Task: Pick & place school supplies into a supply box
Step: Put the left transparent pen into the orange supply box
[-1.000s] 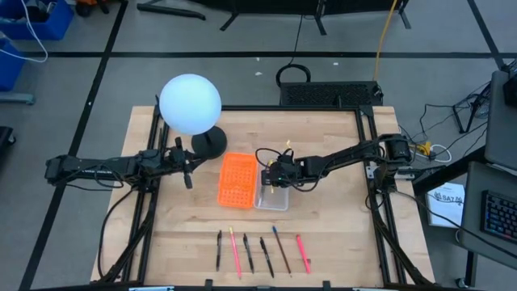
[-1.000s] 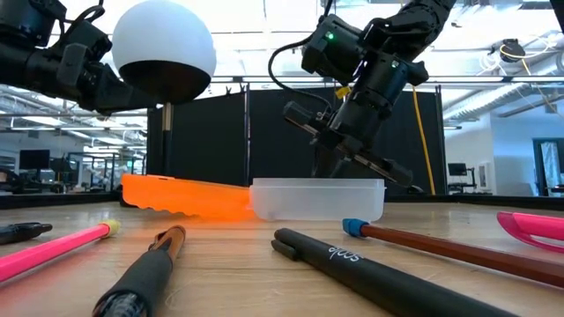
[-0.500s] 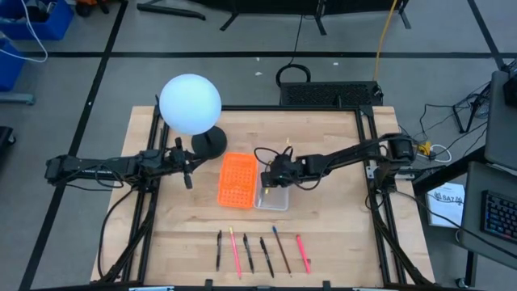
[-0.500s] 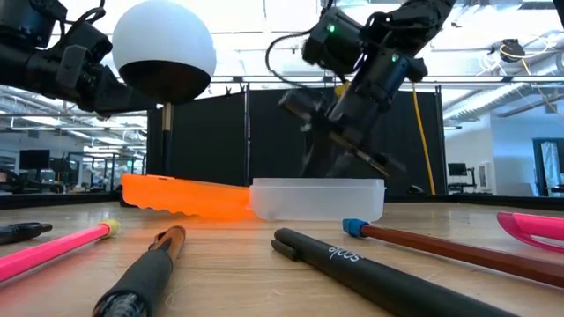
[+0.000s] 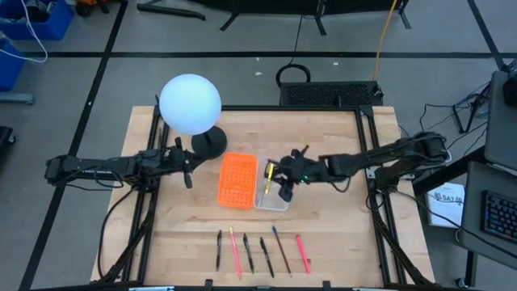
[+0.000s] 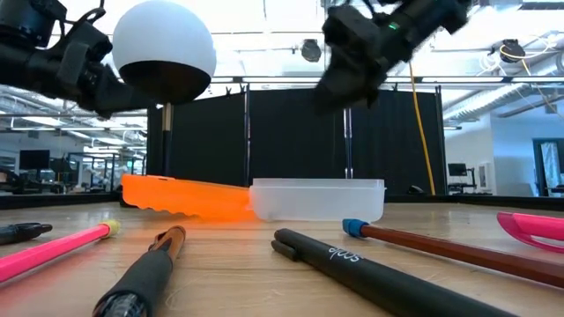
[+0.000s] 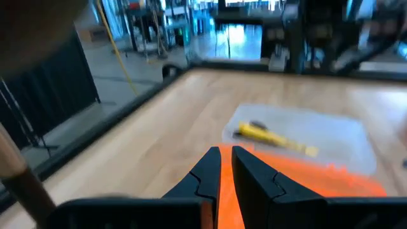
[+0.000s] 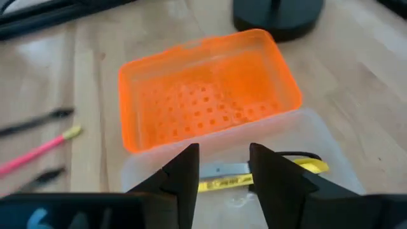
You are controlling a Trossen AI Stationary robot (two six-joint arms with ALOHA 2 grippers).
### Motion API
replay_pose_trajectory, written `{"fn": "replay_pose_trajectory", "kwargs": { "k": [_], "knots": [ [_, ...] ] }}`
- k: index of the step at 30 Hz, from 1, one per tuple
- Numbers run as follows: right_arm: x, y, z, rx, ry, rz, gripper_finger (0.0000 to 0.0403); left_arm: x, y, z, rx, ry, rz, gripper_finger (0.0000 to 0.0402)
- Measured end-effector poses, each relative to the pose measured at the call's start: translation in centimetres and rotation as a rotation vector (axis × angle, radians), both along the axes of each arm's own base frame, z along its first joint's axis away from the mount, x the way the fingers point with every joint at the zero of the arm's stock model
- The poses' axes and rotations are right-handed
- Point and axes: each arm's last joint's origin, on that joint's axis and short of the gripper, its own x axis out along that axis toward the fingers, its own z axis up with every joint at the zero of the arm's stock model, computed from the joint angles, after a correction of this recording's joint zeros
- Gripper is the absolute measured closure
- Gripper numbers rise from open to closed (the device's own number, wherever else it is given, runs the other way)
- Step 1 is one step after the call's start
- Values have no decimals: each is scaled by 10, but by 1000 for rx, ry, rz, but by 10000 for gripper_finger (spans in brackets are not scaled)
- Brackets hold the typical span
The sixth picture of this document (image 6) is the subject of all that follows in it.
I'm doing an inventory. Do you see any black pen orange clip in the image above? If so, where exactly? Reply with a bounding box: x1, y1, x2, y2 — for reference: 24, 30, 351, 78
91, 225, 187, 317

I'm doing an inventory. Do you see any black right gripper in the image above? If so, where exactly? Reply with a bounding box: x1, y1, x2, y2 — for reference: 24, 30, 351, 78
313, 4, 400, 116

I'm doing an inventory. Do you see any yellow cable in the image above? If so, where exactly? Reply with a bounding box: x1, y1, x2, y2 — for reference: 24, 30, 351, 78
408, 61, 436, 196

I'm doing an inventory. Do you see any orange plastic box lid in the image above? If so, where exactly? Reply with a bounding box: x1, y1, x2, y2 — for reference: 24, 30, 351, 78
121, 173, 256, 223

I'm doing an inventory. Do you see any black pen white print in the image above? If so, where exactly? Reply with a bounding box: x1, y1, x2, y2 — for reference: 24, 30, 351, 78
271, 227, 519, 317

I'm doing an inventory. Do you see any brown pencil blue eraser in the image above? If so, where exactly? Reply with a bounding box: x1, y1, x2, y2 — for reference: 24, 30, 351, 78
342, 217, 564, 290

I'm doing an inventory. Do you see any white globe lamp black base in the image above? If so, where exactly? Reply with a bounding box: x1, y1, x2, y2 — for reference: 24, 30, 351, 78
111, 0, 218, 186

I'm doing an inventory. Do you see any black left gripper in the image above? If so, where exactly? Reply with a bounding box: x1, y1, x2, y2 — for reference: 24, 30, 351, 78
0, 19, 156, 121

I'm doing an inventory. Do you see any round black ceiling fixture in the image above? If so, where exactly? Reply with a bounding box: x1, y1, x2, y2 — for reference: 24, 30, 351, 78
301, 38, 323, 63
500, 38, 526, 63

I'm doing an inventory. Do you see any clear plastic supply box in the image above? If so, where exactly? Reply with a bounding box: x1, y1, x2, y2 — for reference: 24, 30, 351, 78
249, 177, 388, 223

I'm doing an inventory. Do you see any pink pen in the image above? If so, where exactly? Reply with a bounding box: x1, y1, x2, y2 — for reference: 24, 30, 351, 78
496, 211, 564, 254

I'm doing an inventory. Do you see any black partition screen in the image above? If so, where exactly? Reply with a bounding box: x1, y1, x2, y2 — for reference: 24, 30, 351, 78
146, 85, 447, 197

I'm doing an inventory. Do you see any white framed picture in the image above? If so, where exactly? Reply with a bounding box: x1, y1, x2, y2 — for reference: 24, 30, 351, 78
477, 161, 492, 191

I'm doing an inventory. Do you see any black aluminium table frame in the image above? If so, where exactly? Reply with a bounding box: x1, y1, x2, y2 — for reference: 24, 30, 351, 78
0, 192, 564, 211

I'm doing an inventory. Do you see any pink pencil yellow eraser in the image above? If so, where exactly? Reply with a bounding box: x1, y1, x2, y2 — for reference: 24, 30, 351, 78
0, 219, 122, 284

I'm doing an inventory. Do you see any slim black pen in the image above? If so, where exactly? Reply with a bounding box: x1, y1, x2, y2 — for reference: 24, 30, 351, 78
0, 222, 54, 247

